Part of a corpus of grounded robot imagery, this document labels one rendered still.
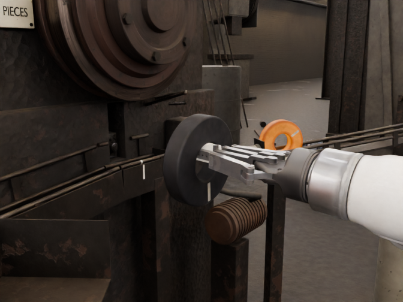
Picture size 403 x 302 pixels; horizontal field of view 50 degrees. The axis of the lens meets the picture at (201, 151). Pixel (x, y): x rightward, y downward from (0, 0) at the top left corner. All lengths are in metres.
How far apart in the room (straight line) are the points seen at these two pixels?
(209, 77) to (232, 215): 2.58
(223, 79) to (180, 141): 3.21
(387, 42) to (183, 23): 2.63
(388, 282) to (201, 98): 0.88
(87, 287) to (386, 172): 0.53
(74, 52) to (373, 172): 0.71
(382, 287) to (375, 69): 2.38
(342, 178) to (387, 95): 3.09
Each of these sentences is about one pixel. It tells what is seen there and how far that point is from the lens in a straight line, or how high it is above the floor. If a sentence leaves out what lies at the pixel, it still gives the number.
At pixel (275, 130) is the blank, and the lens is 1.47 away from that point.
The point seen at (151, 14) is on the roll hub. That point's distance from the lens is 1.07.
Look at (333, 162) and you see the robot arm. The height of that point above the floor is 0.87.
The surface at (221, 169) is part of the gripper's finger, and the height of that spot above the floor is 0.83.
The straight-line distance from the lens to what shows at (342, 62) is 5.21.
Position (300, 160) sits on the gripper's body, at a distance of 0.60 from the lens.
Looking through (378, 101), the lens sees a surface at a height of 0.63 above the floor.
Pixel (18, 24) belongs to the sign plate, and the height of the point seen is 1.07.
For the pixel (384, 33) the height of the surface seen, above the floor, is 1.14.
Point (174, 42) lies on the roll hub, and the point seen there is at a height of 1.03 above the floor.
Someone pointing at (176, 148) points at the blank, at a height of 0.86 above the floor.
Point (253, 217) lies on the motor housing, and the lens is 1.42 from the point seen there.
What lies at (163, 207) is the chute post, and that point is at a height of 0.56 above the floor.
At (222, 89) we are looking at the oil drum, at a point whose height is 0.68.
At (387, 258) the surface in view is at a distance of 1.57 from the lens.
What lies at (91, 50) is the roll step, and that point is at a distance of 1.04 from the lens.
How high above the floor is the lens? 1.01
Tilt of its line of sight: 13 degrees down
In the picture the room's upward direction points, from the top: straight up
